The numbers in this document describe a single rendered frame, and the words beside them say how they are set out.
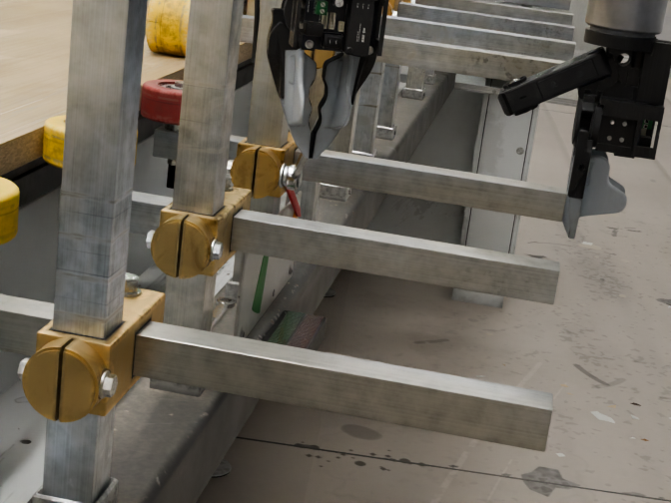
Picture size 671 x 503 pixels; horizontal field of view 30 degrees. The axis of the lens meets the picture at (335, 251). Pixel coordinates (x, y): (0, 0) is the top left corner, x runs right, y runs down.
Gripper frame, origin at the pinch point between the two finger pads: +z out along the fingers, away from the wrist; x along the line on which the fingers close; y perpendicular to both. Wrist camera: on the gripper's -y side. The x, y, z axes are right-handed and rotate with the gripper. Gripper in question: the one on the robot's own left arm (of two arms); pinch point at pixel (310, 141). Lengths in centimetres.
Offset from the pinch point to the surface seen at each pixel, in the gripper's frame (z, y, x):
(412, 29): -3, -69, 25
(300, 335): 21.9, -11.7, 3.4
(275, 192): 9.5, -19.4, 0.5
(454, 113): 39, -248, 86
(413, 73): 17, -162, 50
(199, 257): 9.1, 5.9, -8.9
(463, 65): -2.0, -42.4, 25.0
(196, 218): 6.3, 4.0, -9.3
